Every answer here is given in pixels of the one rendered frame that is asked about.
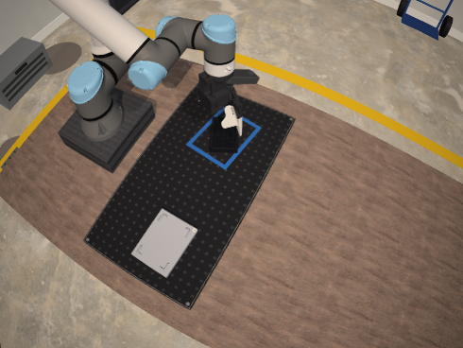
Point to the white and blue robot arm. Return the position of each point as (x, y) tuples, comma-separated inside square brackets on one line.
[(149, 60)]

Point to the blue tape outline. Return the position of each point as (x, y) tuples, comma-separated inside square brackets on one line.
[(225, 166)]

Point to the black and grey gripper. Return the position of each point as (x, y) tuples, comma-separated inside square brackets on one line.
[(215, 97)]

